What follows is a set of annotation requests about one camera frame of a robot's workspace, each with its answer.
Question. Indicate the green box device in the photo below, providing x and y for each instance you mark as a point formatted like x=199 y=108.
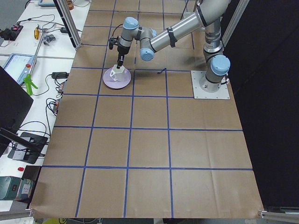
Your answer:
x=15 y=188

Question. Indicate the aluminium frame post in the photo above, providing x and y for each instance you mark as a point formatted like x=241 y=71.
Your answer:
x=68 y=21

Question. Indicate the lavender round plate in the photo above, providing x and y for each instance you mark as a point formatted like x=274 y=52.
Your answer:
x=116 y=85

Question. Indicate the black monitor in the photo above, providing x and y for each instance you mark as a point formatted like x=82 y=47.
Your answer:
x=15 y=103

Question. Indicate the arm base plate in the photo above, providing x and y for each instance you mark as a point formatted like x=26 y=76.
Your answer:
x=203 y=89

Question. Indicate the black power brick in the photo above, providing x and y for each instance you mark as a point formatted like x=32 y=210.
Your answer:
x=59 y=75

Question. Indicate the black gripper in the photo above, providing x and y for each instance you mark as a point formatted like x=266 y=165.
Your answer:
x=122 y=50

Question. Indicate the blue teach pendant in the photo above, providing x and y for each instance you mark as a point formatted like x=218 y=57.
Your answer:
x=18 y=66

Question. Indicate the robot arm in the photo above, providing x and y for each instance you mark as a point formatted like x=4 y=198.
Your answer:
x=206 y=15

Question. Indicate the white faceted cup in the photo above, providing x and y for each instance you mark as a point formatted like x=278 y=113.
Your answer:
x=117 y=75

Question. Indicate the green handled grabber stick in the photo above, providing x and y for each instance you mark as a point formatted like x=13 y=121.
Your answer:
x=27 y=79

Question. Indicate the yellow tool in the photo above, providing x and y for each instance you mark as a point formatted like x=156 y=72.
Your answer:
x=36 y=33

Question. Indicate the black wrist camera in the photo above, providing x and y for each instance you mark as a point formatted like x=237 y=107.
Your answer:
x=113 y=41

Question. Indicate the black device on desk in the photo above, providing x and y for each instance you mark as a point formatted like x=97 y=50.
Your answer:
x=27 y=147

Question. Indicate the black power adapter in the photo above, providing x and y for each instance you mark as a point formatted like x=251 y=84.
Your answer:
x=63 y=30

